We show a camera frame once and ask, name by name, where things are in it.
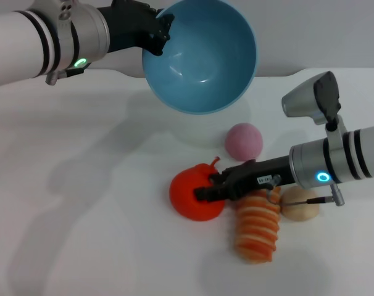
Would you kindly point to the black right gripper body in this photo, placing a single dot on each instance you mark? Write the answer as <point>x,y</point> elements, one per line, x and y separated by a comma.
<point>261,174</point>

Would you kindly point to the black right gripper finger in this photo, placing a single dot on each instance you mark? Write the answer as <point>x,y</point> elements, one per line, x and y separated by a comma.
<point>222,177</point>
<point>213,194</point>

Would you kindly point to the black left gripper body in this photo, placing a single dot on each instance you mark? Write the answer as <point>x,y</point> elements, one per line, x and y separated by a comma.
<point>128,27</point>

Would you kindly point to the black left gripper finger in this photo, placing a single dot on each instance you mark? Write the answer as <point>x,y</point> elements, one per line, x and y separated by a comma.
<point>160,34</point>

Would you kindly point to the orange toy fruit with stem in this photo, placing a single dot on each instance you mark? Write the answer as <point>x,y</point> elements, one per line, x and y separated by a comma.
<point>184,197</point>

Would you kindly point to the blue bowl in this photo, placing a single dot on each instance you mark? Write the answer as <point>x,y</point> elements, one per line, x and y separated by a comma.
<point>205,55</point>

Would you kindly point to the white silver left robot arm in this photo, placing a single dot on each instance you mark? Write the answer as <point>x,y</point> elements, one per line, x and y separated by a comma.
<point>26,43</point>

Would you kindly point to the pink round bun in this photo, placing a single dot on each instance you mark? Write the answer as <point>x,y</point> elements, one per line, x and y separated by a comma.
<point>244,142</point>

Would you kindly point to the beige round bun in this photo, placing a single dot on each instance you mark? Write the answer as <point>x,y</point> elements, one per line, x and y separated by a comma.
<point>298,211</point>

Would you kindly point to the orange striped bread roll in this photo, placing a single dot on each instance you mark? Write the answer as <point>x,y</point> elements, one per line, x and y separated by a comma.
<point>256,228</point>

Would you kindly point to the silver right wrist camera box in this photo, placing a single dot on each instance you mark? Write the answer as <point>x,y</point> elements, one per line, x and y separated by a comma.
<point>310,95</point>

